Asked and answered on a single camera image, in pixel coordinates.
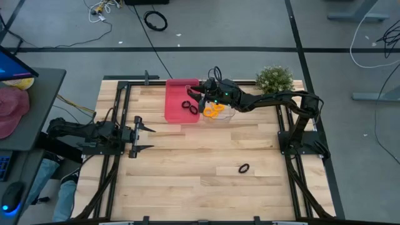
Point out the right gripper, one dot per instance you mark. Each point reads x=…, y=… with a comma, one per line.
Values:
x=225, y=92

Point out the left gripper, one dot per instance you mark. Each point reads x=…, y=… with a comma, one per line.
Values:
x=134, y=137

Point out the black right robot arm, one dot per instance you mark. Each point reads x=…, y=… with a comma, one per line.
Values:
x=300, y=125

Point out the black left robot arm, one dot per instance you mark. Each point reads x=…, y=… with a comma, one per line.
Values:
x=75, y=129

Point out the pink plastic bin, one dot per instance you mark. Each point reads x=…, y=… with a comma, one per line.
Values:
x=175, y=93

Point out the clear plastic bin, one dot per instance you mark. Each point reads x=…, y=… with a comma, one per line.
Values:
x=229, y=114

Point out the green potted plant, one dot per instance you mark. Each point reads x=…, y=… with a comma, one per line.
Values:
x=275, y=79

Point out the person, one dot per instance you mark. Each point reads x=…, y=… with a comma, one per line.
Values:
x=64, y=200

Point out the black box on floor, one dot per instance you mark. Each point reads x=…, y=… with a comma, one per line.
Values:
x=147, y=2

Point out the black side desk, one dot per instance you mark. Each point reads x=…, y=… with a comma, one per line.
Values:
x=43, y=103

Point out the pink cap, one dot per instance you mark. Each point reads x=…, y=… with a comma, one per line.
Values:
x=11, y=109

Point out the yellow wipes container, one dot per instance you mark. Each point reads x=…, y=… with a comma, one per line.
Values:
x=18, y=83

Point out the black keyboard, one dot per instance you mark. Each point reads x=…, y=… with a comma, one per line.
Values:
x=3, y=165

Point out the black computer mouse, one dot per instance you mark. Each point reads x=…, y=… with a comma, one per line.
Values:
x=12, y=195

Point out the computer monitor on desk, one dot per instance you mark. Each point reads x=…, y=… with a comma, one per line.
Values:
x=9, y=67

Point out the grey desk foot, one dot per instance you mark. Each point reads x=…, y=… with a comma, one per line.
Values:
x=356, y=16
x=375, y=96

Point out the black aluminium table frame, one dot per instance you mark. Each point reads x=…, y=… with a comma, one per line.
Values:
x=156, y=83

